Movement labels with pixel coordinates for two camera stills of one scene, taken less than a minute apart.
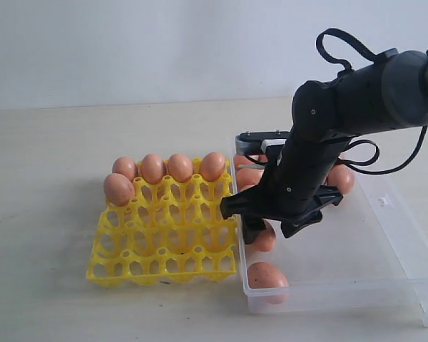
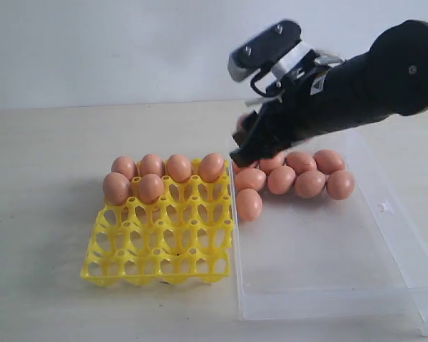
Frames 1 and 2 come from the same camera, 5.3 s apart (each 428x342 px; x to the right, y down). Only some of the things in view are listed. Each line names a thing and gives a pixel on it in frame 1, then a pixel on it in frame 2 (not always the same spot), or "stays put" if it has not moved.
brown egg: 118,190 stays put
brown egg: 153,168 stays put
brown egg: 180,167 stays put
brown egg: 269,281 to 240,123
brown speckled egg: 212,166 stays put
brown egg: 125,166 stays put
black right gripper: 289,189 to 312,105
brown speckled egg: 266,240 to 150,188
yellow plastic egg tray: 172,233 stays put
